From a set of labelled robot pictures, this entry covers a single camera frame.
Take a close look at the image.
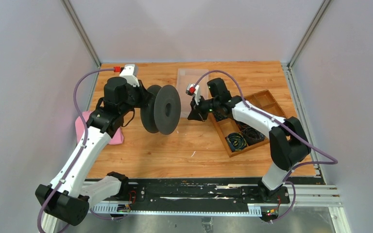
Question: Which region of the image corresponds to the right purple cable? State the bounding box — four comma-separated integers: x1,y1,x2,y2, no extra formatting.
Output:
189,70,339,222

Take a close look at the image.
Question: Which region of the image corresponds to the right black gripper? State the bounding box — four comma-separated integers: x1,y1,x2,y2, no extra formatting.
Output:
188,95,220,123

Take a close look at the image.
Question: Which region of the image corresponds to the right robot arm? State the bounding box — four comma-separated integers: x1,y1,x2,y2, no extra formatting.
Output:
186,78,311,202

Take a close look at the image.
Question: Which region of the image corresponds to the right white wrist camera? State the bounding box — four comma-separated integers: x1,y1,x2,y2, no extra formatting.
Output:
186,83,201,105

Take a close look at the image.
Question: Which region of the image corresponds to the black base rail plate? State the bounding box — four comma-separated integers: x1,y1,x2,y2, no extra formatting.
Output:
107,177,291,213

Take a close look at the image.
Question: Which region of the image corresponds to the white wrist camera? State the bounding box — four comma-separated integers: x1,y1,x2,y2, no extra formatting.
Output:
119,64,140,87
186,83,201,105

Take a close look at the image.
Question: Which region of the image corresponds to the dark grey perforated spool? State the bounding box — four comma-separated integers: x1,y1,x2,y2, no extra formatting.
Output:
140,85,181,135

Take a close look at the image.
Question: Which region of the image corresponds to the translucent plastic tray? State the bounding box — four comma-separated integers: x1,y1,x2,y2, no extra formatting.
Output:
176,68,209,118

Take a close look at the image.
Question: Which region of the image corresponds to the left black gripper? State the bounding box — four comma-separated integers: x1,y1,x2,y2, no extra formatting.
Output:
119,79,152,116

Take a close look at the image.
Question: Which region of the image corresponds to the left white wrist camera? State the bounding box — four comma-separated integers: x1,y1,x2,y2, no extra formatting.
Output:
119,64,140,87

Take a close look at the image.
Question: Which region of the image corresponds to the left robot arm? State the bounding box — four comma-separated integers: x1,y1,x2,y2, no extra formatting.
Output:
35,77,156,226

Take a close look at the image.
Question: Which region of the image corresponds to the pink cloth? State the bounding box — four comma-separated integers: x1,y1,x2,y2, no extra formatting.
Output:
75,111,124,145

